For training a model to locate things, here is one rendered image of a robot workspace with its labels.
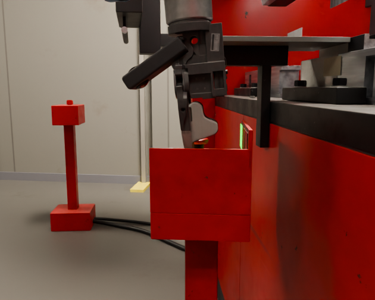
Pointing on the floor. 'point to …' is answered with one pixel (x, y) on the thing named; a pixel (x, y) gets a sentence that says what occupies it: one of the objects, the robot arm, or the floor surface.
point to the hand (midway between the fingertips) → (187, 149)
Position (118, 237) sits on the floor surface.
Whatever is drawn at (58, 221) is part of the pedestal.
